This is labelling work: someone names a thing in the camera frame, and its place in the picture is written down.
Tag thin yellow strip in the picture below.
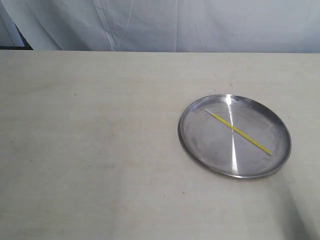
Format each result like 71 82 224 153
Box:
204 108 272 156

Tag round silver metal plate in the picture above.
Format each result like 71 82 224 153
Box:
177 94 292 179

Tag white backdrop cloth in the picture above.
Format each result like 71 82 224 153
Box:
0 0 320 53

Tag black frame at backdrop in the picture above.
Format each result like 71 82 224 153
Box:
0 25 34 51

